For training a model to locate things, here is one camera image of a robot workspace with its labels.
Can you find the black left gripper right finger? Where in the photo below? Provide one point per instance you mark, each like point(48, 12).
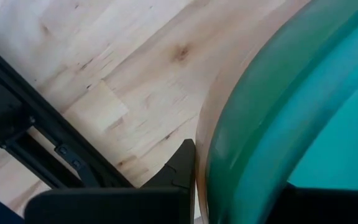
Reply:
point(328, 208)

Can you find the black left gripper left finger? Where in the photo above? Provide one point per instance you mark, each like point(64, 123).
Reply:
point(120, 207)

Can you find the mint teal plastic bowl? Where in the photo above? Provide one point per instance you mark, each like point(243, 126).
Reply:
point(337, 140)

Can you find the dark green plastic bowl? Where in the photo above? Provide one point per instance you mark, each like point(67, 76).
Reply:
point(228, 140)

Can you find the black aluminium frame rail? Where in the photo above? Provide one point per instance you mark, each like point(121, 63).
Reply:
point(51, 124)

